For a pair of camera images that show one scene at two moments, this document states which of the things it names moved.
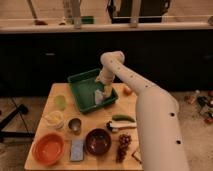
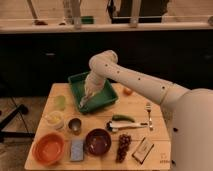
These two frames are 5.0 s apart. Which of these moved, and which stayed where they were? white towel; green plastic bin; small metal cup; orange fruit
Moved: white towel
Stayed: green plastic bin; orange fruit; small metal cup
